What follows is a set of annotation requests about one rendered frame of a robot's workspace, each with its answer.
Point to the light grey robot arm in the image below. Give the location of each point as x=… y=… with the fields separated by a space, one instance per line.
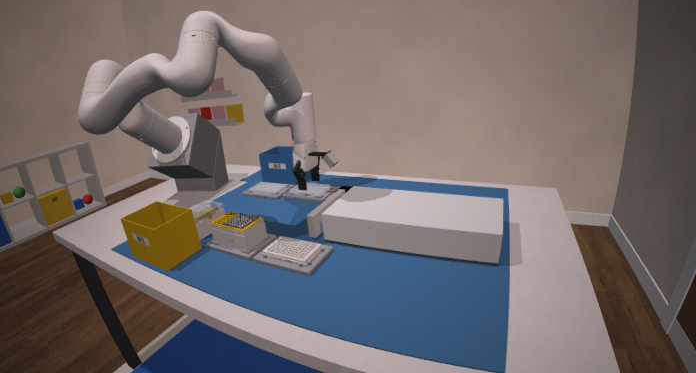
x=190 y=74

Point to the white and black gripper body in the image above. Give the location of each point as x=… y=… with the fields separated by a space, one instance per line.
x=301 y=151

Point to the blue bench mat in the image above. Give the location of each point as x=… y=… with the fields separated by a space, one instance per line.
x=447 y=311

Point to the yellow open-top bin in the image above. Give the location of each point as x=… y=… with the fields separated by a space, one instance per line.
x=167 y=245

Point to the blue open-top bin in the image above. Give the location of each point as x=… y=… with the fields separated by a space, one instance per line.
x=278 y=168

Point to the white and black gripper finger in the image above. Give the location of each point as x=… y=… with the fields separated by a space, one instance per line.
x=301 y=178
x=315 y=172

